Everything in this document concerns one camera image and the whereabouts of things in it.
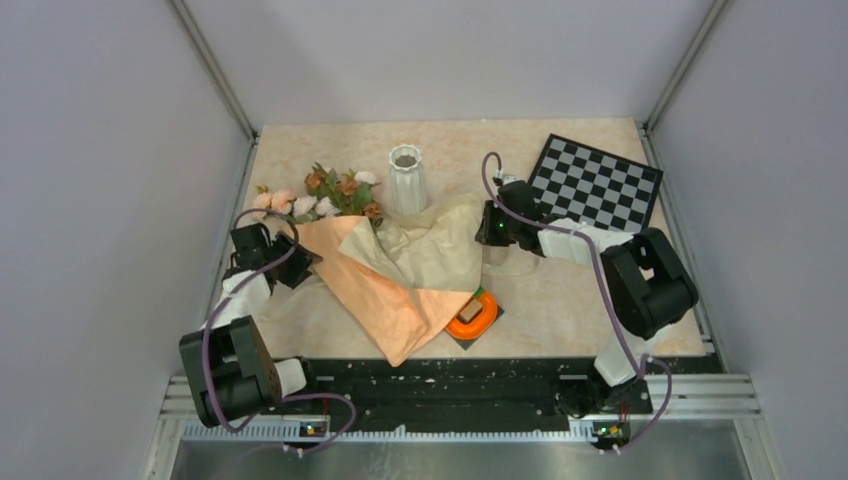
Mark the orange paper flower bouquet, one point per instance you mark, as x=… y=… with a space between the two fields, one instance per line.
x=394 y=287

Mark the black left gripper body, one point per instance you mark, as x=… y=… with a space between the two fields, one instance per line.
x=291 y=270

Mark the white ribbed vase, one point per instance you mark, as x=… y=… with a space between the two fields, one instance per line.
x=407 y=180

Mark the black grey checkerboard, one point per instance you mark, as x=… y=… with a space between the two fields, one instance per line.
x=589 y=185

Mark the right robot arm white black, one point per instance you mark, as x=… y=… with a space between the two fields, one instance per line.
x=642 y=282

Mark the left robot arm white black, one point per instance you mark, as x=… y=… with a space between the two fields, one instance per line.
x=229 y=369

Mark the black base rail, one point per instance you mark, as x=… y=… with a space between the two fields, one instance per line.
x=463 y=395

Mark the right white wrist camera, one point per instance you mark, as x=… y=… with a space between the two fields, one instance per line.
x=501 y=179

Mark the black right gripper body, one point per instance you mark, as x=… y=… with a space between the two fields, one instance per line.
x=499 y=228

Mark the tan wooden block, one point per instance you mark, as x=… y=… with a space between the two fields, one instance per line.
x=470 y=311

